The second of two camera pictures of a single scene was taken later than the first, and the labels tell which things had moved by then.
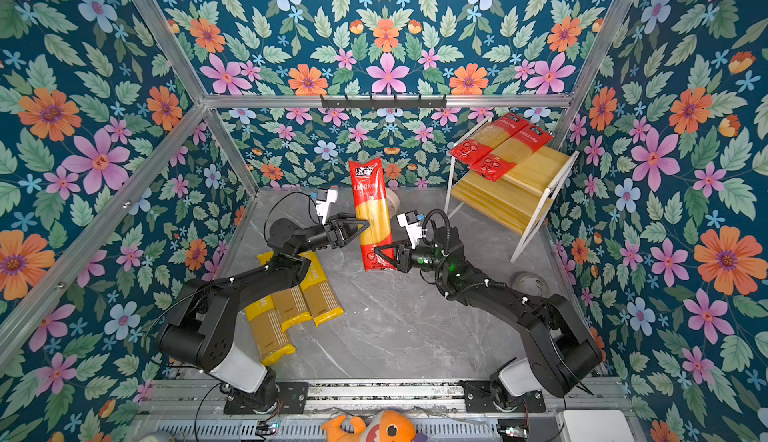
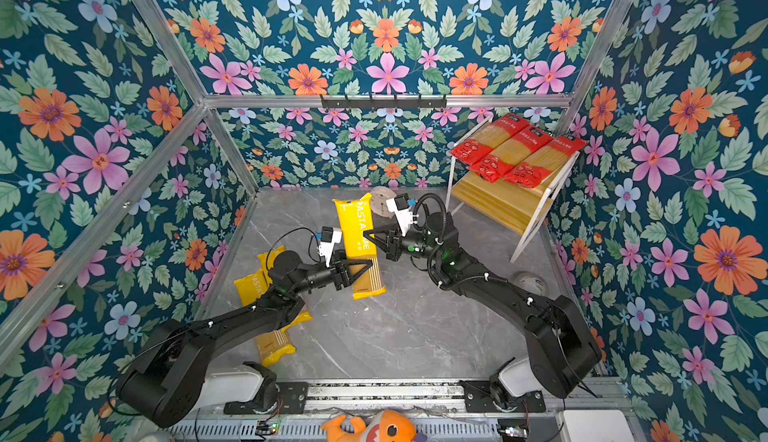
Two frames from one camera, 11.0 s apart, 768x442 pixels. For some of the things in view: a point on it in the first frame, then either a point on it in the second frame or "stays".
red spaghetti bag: [484, 140] stays
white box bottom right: [594, 426] stays
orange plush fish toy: [383, 426] stays
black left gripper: [332, 236] → [351, 264]
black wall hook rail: [384, 104] stays
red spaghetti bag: [524, 142] stays
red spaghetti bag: [370, 198] → [551, 157]
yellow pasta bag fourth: [271, 337] stays
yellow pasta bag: [321, 298] → [356, 217]
